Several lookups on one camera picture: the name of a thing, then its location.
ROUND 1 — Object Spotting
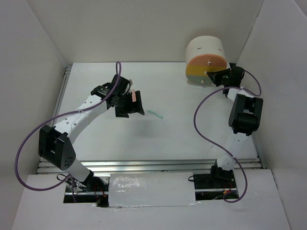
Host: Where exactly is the teal plastic spatula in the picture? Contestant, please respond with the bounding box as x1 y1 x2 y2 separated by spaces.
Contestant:
147 110 163 119

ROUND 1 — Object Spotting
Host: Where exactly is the pink makeup palette card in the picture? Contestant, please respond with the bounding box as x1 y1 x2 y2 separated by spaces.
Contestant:
131 90 137 103

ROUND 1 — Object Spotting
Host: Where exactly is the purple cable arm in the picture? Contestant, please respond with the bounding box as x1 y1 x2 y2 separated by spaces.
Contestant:
14 61 122 204
193 70 262 204

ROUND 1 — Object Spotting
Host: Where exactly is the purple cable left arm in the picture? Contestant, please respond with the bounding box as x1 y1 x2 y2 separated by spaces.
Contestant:
14 61 122 204

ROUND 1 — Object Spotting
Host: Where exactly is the cream round drawer organizer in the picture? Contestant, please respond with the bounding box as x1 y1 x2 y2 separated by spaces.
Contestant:
185 35 230 86

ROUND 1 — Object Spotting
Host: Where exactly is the orange drawer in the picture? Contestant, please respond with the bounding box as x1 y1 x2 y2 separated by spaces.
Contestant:
188 54 227 68

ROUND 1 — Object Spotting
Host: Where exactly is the white foil covered panel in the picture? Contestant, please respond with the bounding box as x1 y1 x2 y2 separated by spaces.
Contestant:
108 172 197 207

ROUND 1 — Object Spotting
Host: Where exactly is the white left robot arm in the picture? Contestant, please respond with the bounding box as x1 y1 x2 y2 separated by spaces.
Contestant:
38 75 145 191

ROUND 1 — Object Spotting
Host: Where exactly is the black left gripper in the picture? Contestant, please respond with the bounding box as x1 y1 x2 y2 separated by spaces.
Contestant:
115 90 144 118

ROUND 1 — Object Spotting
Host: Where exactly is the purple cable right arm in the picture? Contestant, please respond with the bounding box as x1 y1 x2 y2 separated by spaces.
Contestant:
193 70 262 204

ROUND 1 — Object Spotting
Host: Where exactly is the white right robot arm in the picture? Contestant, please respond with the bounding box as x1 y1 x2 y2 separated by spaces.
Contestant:
207 66 263 188

